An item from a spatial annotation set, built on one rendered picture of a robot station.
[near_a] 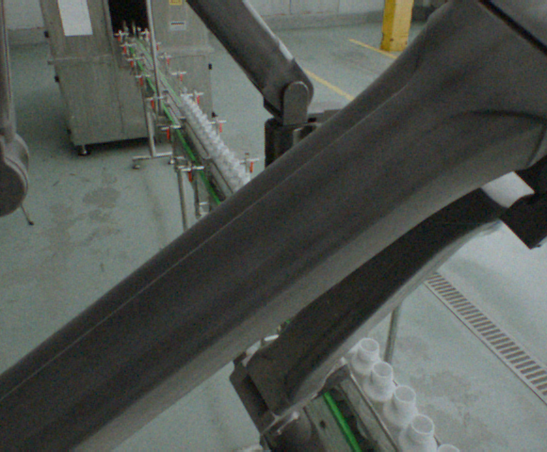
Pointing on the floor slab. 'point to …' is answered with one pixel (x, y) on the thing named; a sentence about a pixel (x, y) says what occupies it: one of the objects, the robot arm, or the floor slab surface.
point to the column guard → (395, 24)
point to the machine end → (72, 54)
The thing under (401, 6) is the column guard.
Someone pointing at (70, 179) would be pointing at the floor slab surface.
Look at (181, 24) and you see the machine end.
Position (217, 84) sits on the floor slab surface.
